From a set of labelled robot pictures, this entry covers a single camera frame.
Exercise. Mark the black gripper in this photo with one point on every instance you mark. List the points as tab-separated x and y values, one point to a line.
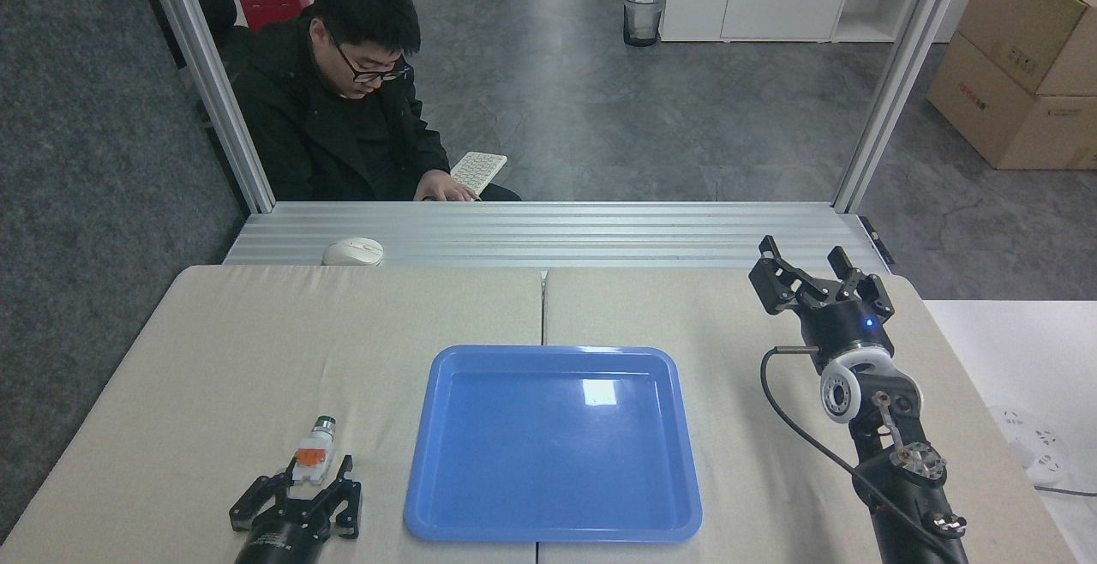
847	328
283	542

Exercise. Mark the white orange switch part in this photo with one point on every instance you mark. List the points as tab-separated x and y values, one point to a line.
313	457

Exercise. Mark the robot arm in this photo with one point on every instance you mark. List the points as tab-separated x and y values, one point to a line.
900	478

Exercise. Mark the blue plastic tray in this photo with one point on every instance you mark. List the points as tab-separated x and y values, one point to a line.
553	452

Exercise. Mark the person's hand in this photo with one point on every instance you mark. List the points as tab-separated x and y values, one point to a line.
446	189

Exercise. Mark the white side table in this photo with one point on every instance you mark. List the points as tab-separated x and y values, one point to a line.
1020	358

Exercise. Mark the large cardboard box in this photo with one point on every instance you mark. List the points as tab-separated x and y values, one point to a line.
1003	118

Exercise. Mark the white computer mouse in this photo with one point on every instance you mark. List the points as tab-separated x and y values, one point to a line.
353	252

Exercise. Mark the white round power strip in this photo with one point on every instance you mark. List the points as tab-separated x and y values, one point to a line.
1033	448

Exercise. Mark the grey mesh trash bin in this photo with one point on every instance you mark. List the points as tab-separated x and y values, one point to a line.
643	15

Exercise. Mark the tilted cardboard box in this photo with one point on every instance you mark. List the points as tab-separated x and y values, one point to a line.
1028	24

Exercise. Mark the white keyboard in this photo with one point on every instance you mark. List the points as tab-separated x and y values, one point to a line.
478	171

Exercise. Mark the person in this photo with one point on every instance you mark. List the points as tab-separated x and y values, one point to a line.
334	127

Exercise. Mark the black rail end bracket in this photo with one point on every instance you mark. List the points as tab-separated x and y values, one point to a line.
878	240

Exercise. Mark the silver aluminium post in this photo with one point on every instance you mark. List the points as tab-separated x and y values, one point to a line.
900	84
214	84

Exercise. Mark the silver aluminium rail bed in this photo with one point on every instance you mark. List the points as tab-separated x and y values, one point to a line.
557	234

